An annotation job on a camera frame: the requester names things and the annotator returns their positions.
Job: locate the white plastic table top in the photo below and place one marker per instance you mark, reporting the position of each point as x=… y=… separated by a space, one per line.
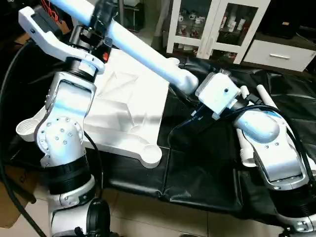
x=128 y=113

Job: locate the black mat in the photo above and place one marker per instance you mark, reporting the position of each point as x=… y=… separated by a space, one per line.
x=197 y=168

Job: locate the white glass-door cabinet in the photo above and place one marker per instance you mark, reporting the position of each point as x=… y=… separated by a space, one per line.
x=210 y=29

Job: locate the white drawer unit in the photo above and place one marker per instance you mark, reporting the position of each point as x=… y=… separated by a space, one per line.
x=281 y=54

